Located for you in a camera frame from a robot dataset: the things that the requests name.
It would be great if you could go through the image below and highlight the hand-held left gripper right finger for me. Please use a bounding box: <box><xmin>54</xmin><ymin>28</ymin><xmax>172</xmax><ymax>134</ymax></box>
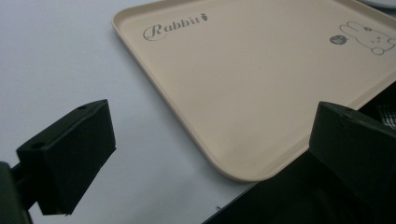
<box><xmin>308</xmin><ymin>101</ymin><xmax>396</xmax><ymax>216</ymax></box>

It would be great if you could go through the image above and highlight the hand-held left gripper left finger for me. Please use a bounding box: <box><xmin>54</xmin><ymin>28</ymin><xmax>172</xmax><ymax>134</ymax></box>
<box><xmin>11</xmin><ymin>99</ymin><xmax>118</xmax><ymax>217</ymax></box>

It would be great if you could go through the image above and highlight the beige plastic tray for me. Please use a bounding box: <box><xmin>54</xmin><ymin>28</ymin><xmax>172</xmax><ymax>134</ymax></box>
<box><xmin>111</xmin><ymin>0</ymin><xmax>396</xmax><ymax>183</ymax></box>

